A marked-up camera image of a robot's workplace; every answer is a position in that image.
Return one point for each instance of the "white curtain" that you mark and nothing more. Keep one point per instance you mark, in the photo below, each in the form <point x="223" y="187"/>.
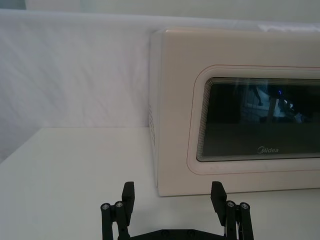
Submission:
<point x="75" y="75"/>

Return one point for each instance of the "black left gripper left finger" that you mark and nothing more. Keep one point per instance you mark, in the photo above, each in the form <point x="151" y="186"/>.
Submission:
<point x="126" y="202"/>

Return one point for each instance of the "cream microwave oven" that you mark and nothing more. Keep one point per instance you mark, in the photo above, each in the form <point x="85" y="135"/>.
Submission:
<point x="225" y="112"/>

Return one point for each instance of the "white table cloth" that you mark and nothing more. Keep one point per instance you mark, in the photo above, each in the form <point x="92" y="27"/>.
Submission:
<point x="62" y="187"/>

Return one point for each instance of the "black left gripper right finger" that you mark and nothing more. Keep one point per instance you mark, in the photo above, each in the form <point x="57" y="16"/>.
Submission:
<point x="221" y="202"/>

